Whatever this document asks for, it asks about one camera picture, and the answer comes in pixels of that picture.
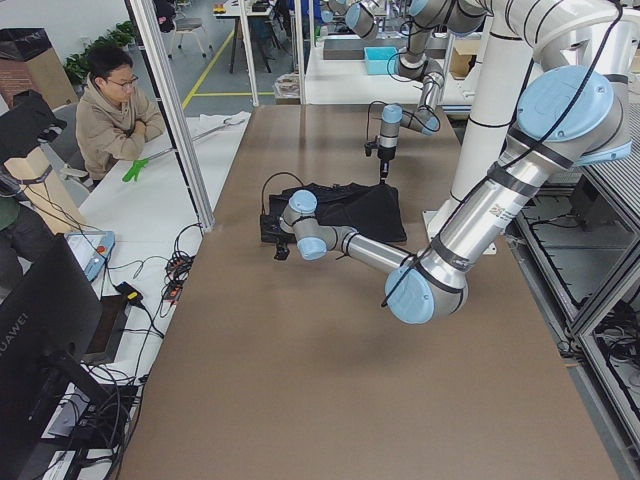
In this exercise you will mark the blue plastic bin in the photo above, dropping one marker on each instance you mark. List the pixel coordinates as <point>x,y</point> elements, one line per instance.
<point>381,60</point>

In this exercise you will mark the orange USB hub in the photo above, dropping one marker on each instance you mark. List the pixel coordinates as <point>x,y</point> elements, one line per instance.
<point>176,272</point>

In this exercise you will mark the teach pendant tablet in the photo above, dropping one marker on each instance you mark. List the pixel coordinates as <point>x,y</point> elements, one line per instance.
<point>91,250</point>

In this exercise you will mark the seated man in beige hoodie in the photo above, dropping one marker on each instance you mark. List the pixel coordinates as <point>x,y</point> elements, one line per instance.
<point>114,118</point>

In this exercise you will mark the cardboard box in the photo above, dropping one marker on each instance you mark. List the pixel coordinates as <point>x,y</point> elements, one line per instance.
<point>463,57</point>

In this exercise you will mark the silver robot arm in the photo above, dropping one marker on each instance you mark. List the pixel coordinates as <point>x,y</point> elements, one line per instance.
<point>413,63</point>
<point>552,94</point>

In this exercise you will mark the long metal grabber pole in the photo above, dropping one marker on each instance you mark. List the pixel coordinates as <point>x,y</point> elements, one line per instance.
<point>226,125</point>

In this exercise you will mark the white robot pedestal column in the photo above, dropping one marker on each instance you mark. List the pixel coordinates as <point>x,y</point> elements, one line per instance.
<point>483,198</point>

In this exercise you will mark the black t-shirt with logo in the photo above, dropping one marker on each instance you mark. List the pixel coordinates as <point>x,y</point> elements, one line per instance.
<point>374,211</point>

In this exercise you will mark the black power adapter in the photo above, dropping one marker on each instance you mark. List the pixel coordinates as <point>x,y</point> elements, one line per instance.
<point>132,295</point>

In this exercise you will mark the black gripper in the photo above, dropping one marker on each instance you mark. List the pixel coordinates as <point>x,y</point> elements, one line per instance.
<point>384,153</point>
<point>281,249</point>

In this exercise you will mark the black Huawei monitor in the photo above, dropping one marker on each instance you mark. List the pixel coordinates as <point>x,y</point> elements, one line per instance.
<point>47,324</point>

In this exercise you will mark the green grabber tool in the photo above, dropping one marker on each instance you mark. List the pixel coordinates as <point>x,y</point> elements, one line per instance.
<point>134,171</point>

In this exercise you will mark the aluminium frame post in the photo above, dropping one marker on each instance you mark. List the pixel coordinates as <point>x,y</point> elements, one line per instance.
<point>146,21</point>

